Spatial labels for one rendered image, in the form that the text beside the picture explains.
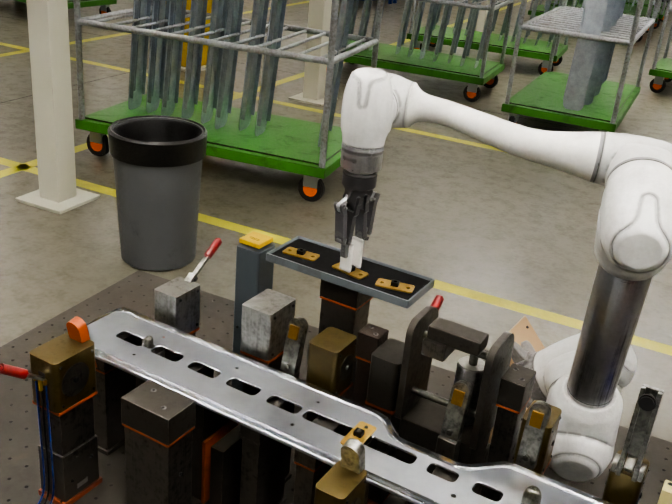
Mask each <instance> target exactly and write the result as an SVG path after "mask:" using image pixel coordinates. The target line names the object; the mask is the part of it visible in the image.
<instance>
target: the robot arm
mask: <svg viewBox="0 0 672 504"><path fill-rule="evenodd" d="M417 122H431V123H437V124H441V125H444V126H447V127H450V128H452V129H455V130H457V131H459V132H462V133H464V134H466V135H468V136H470V137H473V138H475V139H477V140H479V141H482V142H484V143H486V144H488V145H490V146H493V147H495V148H497V149H499V150H502V151H504V152H507V153H509V154H512V155H515V156H518V157H521V158H524V159H527V160H530V161H533V162H536V163H539V164H542V165H546V166H549V167H552V168H555V169H557V170H560V171H563V172H566V173H569V174H571V175H574V176H576V177H579V178H581V179H584V180H586V181H589V182H593V183H597V184H600V185H604V186H605V189H604V192H603V197H602V202H601V207H600V209H599V214H598V222H597V230H596V238H595V245H594V251H595V256H596V258H597V260H598V262H599V265H598V268H597V272H596V276H595V280H594V283H593V287H592V291H591V295H590V299H589V302H588V306H587V310H586V314H585V317H584V321H583V325H582V329H581V333H579V334H576V335H573V336H570V337H568V338H565V339H563V340H561V341H558V342H556V343H554V344H552V345H550V346H548V347H547V348H545V349H543V350H540V351H538V352H536V351H535V350H534V348H533V346H532V344H531V343H530V342H529V341H523V342H521V346H520V345H519V344H518V343H517V342H515V341H514V346H513V351H512V356H511V358H512V360H513V362H514V363H515V364H517V365H520V366H523V367H526V368H529V369H532V370H534V371H536V377H535V381H534V386H533V390H532V395H531V397H530V399H529V401H528V402H527V406H526V407H527V408H529V406H530V405H531V403H532V402H533V401H534V400H539V401H545V402H546V403H548V404H550V405H552V406H555V407H558V408H560V409H561V410H562V413H561V417H562V418H561V420H560V421H559V426H558V430H557V435H556V439H555V443H554V446H553V451H552V458H551V461H550V463H549V466H550V468H551V469H552V470H553V471H555V472H556V473H557V474H558V475H559V476H561V477H562V478H564V479H567V480H570V481H575V482H585V481H589V480H591V479H594V478H597V477H598V476H599V475H600V474H601V473H602V472H603V471H604V470H605V469H606V468H607V466H608V465H609V463H610V462H611V460H612V458H613V453H614V446H615V442H616V438H617V433H618V428H619V423H620V419H621V414H622V410H623V400H622V397H621V392H622V388H623V387H625V386H627V385H629V383H630V382H631V380H632V379H633V377H634V375H635V373H636V367H637V358H636V355H635V352H634V350H633V348H632V346H631V342H632V339H633V336H634V333H635V330H636V326H637V323H638V320H639V317H640V314H641V311H642V308H643V305H644V302H645V299H646V296H647V293H648V290H649V287H650V284H651V280H652V277H653V276H655V275H656V274H658V273H659V272H660V271H661V270H662V269H663V268H664V267H665V265H666V264H667V263H668V262H669V261H670V259H671V258H672V144H670V143H668V142H665V141H661V140H657V139H653V138H649V137H644V136H638V135H633V134H627V133H610V132H561V131H547V130H539V129H534V128H529V127H526V126H522V125H519V124H516V123H513V122H510V121H507V120H504V119H501V118H498V117H495V116H492V115H490V114H487V113H484V112H481V111H478V110H475V109H472V108H470V107H467V106H464V105H461V104H458V103H455V102H452V101H449V100H446V99H442V98H439V97H435V96H432V95H429V94H427V93H425V92H423V91H422V90H421V89H420V88H419V86H418V84H417V83H416V82H412V81H410V80H407V79H405V78H403V77H401V76H399V75H396V74H393V73H386V72H385V71H383V70H381V69H378V68H371V67H364V68H359V69H356V70H354V71H353V72H352V73H351V75H350V77H349V79H348V82H347V84H346V87H345V90H344V95H343V101H342V109H341V131H342V145H341V146H342V150H341V160H340V165H341V166H342V167H343V168H344V169H343V174H342V185H343V186H344V188H345V191H344V194H343V199H342V200H341V201H340V202H334V209H335V241H336V242H338V243H340V244H341V251H340V256H341V257H340V269H342V270H344V271H346V272H348V273H350V272H351V268H352V265H354V266H356V268H361V262H362V253H363V249H364V240H366V241H368V240H369V237H367V235H371V233H372V229H373V223H374V218H375V212H376V206H377V202H378V200H379V197H380V193H377V192H375V191H373V189H374V188H375V187H376V183H377V175H378V171H379V170H381V168H382V160H383V151H384V144H385V140H386V137H387V135H388V133H389V132H390V130H391V128H409V127H410V126H411V125H413V124H414V123H417ZM354 227H355V236H357V237H355V236H353V232H354ZM367 227H368V229H367ZM351 242H352V243H351Z"/></svg>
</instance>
